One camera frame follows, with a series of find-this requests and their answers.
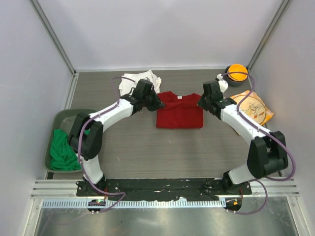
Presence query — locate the grey plastic tray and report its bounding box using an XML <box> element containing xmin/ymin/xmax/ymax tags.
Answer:
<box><xmin>44</xmin><ymin>109</ymin><xmax>96</xmax><ymax>174</ymax></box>

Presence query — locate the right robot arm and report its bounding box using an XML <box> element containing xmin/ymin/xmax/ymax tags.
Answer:
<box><xmin>197</xmin><ymin>80</ymin><xmax>288</xmax><ymax>194</ymax></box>

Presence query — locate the orange bowl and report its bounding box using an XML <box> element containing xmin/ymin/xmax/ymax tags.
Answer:
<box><xmin>227</xmin><ymin>64</ymin><xmax>248</xmax><ymax>82</ymax></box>

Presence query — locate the white slotted cable duct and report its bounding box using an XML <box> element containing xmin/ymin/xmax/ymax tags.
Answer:
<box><xmin>42</xmin><ymin>198</ymin><xmax>226</xmax><ymax>209</ymax></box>

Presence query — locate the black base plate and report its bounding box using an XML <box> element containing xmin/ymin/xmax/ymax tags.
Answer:
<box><xmin>76</xmin><ymin>178</ymin><xmax>252</xmax><ymax>201</ymax></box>

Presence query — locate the green t-shirt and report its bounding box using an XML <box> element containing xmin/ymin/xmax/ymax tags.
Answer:
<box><xmin>49</xmin><ymin>129</ymin><xmax>81</xmax><ymax>172</ymax></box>

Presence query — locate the folded white t-shirt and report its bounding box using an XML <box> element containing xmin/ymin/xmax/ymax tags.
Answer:
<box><xmin>119</xmin><ymin>70</ymin><xmax>162</xmax><ymax>96</ymax></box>

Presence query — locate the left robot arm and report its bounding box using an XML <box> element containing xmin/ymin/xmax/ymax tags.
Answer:
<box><xmin>67</xmin><ymin>79</ymin><xmax>164</xmax><ymax>196</ymax></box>

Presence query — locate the embroidered round plate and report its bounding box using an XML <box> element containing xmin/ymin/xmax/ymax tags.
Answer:
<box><xmin>240</xmin><ymin>96</ymin><xmax>266</xmax><ymax>125</ymax></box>

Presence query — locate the red t-shirt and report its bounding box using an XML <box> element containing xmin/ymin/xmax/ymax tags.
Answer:
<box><xmin>156</xmin><ymin>91</ymin><xmax>204</xmax><ymax>129</ymax></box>

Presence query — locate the aluminium rail frame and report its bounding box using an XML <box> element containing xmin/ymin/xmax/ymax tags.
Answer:
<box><xmin>31</xmin><ymin>178</ymin><xmax>300</xmax><ymax>199</ymax></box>

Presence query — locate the orange checkered cloth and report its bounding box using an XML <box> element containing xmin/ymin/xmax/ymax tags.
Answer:
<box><xmin>240</xmin><ymin>92</ymin><xmax>274</xmax><ymax>125</ymax></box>

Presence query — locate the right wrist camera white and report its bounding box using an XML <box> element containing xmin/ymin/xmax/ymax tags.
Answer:
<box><xmin>216</xmin><ymin>74</ymin><xmax>228</xmax><ymax>93</ymax></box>

